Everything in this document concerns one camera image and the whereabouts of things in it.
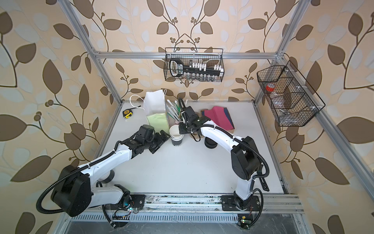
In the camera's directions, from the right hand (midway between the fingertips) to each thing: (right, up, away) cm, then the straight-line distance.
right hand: (181, 128), depth 88 cm
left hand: (-9, -6, -3) cm, 11 cm away
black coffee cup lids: (+18, -11, +6) cm, 22 cm away
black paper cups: (-3, -6, -4) cm, 7 cm away
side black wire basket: (+58, +15, -14) cm, 62 cm away
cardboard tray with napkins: (+26, +8, +16) cm, 32 cm away
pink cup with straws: (-5, +9, +6) cm, 11 cm away
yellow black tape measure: (-43, +10, +23) cm, 50 cm away
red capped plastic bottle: (+53, +25, -1) cm, 59 cm away
